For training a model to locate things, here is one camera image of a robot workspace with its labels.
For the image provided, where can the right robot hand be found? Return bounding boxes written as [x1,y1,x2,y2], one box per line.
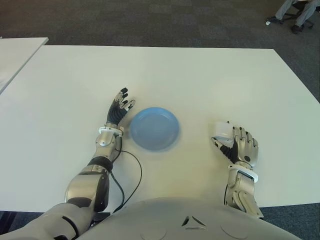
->
[211,124,259,168]

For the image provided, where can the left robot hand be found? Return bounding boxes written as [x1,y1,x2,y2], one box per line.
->
[106,87,137,125]

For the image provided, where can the white charger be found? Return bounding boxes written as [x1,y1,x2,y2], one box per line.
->
[214,120,235,145]

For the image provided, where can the blue plate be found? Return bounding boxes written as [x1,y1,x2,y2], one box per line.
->
[129,106,181,152]

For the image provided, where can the grey robot torso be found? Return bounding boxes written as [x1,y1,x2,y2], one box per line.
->
[77,197,301,240]

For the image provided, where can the white side table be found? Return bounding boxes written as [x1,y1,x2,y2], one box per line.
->
[0,37,49,95]

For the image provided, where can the seated person grey trousers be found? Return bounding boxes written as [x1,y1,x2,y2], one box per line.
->
[266,0,320,35]

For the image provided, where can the black office chair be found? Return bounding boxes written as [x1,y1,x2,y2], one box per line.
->
[282,0,316,30]

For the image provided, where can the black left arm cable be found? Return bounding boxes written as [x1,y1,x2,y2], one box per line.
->
[109,142,143,213]

